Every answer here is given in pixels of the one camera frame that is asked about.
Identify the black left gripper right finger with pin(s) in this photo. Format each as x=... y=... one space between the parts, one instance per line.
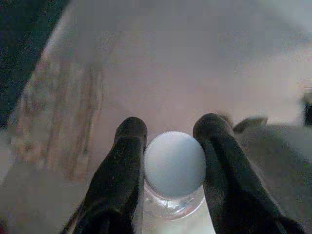
x=229 y=185

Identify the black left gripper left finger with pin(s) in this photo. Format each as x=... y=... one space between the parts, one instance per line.
x=119 y=185

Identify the clear water bottle blue label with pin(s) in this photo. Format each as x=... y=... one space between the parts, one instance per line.
x=174 y=163

